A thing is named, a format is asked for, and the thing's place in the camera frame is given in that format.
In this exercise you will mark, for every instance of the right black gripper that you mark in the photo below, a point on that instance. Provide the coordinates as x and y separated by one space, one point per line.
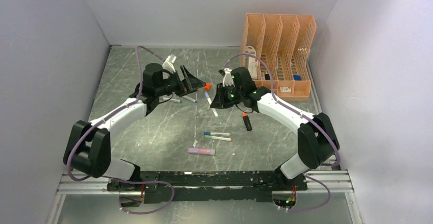
220 101

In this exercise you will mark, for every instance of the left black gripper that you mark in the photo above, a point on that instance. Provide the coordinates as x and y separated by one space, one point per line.
192 81

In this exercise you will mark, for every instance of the orange highlighter cap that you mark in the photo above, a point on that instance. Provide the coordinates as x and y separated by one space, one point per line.
207 87

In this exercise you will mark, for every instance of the black orange highlighter body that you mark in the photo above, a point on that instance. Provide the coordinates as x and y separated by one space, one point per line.
246 121

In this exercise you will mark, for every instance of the teal capped white marker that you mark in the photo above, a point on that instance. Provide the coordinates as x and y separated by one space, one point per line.
217 133

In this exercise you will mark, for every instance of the green capped orange marker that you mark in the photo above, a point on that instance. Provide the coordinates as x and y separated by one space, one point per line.
218 138

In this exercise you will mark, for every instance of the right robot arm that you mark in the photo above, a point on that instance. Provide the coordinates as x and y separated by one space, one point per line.
316 137

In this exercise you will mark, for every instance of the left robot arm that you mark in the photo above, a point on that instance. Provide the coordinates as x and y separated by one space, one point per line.
89 145

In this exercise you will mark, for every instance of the pink capped white marker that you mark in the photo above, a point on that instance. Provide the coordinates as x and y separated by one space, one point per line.
190 99

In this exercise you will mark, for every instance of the grey capped white marker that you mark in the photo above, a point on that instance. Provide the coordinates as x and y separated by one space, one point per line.
168 99

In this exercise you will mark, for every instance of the white packaged item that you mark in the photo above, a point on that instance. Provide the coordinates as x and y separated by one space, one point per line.
252 63

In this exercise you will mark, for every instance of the purple highlighter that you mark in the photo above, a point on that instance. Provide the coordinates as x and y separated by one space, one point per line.
201 151

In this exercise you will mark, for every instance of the blue object in organizer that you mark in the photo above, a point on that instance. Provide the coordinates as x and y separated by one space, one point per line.
297 77

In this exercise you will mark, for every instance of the orange mesh file organizer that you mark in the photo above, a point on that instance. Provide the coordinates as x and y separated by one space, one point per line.
283 43

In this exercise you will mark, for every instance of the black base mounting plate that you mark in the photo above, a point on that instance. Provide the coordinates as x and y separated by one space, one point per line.
161 186

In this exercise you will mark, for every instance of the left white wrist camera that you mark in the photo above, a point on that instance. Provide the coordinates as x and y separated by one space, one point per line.
168 64

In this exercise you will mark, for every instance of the aluminium rail frame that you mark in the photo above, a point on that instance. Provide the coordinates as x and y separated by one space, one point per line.
337 181

